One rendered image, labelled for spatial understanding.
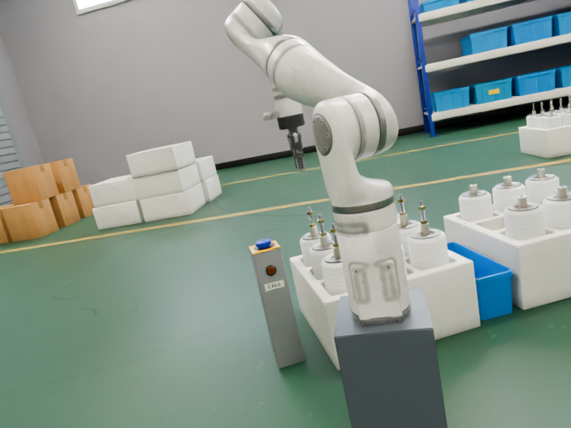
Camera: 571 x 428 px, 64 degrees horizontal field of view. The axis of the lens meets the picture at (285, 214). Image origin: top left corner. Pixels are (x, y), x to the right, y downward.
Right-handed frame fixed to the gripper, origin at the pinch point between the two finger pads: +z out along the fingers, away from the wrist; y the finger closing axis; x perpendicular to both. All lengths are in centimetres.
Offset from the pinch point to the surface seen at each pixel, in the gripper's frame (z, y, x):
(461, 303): 39, -27, -31
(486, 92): 10, 369, -238
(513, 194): 24, 5, -64
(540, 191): 25, 7, -74
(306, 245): 23.2, -3.4, 3.0
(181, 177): 17, 220, 77
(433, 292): 34, -28, -24
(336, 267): 22.5, -27.7, -2.2
